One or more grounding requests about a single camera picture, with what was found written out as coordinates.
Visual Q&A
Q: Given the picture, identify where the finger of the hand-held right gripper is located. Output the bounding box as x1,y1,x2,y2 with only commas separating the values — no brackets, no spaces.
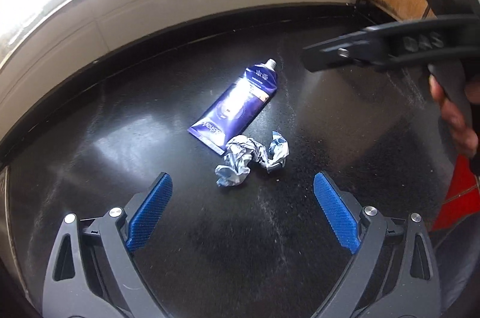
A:
302,18,400,73

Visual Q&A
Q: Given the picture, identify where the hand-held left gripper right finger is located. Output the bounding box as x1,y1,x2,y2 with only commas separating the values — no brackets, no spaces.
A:
313,171,440,318

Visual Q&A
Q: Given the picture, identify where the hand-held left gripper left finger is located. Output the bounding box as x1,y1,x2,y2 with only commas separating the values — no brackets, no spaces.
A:
43,172,174,318

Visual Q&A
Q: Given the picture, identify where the silver wrapper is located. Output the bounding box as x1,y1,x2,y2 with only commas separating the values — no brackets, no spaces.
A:
214,130,290,188

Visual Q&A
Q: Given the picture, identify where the purple tube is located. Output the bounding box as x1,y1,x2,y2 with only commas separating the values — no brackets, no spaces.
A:
187,58,280,155

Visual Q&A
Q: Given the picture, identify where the red cloth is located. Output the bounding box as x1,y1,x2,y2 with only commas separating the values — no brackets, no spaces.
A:
431,153,480,232

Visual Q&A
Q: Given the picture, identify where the person's right hand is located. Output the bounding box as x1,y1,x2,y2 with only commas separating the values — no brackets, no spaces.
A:
429,75,480,158

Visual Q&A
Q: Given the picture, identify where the grey clothing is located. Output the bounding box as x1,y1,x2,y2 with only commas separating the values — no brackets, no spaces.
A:
431,224,480,318

